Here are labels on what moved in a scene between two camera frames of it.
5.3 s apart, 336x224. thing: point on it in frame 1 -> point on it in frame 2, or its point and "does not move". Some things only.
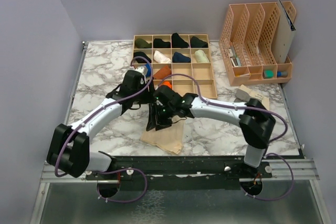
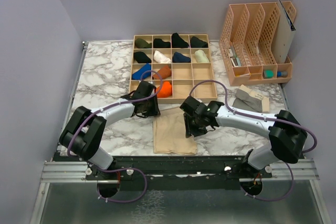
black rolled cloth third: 178,42 does not move
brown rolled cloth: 163,73 does not move
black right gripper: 153,109 -> 189,129
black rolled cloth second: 159,43 does not move
